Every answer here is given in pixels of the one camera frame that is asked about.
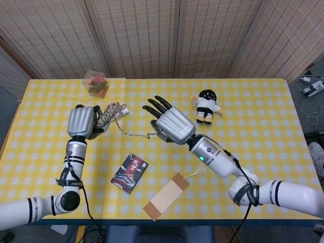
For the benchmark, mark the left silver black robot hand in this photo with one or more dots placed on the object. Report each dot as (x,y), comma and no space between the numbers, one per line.
(81,121)

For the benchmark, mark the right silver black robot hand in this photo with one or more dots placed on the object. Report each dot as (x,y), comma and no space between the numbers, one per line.
(174,124)

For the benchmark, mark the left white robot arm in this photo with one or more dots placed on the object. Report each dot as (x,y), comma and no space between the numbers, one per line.
(74,157)

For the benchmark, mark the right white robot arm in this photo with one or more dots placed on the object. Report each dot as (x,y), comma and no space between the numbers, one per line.
(217,159)

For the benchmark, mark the black white plush doll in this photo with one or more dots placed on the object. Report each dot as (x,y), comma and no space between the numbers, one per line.
(206,106)

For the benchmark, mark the clear box of red-black items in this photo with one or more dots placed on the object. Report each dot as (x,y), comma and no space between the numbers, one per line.
(96,84)

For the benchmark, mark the dark red palace card box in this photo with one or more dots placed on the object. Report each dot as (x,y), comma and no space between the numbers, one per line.
(129,173)

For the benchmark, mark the brown pink bookmark with tassel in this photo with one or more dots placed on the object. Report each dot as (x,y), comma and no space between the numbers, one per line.
(167,195)

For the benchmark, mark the yellow checkered tablecloth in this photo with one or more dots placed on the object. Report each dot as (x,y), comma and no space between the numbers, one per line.
(253,141)

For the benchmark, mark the woven bamboo folding screen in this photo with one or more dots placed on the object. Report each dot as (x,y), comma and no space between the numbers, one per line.
(152,38)

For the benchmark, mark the blue chair seat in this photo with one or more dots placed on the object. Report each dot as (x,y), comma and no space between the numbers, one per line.
(159,234)

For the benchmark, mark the grey white floor device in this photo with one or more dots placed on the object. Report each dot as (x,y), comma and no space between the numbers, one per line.
(312,88)

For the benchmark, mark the grey sneaker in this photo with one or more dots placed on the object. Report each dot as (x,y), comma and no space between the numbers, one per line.
(317,157)

